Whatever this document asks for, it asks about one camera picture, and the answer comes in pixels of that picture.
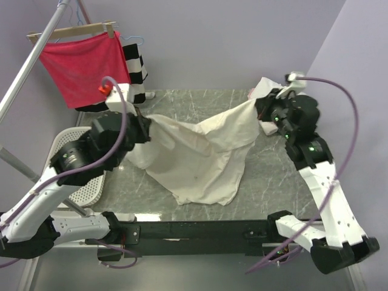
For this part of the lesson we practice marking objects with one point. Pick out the folded white t shirt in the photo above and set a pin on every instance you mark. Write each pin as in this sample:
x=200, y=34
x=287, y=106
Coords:
x=261, y=90

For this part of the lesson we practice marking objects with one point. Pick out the black white striped cloth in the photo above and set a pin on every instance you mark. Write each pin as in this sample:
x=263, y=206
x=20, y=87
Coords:
x=136, y=75

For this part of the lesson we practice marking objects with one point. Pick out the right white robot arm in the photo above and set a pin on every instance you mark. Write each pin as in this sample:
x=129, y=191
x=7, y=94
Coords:
x=342, y=242

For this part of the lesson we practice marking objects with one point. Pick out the cream white t shirt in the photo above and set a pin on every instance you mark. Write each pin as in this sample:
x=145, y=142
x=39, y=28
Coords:
x=201, y=163

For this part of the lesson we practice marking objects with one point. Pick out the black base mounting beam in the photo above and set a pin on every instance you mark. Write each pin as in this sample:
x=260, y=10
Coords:
x=156, y=238

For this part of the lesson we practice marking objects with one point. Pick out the blue wire hanger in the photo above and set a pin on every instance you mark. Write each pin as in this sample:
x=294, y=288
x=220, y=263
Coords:
x=131, y=40

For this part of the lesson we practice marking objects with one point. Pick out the silver clothes rack pole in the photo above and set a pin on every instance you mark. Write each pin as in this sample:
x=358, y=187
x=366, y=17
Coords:
x=32, y=58

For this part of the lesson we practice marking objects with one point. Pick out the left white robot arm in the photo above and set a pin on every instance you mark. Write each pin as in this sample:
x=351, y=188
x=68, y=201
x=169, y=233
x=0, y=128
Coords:
x=28, y=230

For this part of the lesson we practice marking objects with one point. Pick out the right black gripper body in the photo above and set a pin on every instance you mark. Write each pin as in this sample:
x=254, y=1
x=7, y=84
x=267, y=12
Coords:
x=275, y=110

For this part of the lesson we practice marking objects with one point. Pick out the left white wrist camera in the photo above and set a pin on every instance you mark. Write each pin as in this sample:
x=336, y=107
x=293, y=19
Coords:
x=119, y=98

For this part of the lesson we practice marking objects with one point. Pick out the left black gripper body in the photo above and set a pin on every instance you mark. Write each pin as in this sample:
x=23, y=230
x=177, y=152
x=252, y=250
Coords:
x=137, y=133

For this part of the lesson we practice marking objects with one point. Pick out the wooden clip hanger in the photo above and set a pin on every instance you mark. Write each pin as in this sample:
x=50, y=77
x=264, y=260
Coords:
x=88, y=29

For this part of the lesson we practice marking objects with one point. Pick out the red hanging towel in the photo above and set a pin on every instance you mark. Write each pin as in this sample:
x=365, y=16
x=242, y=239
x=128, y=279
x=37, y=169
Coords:
x=58, y=59

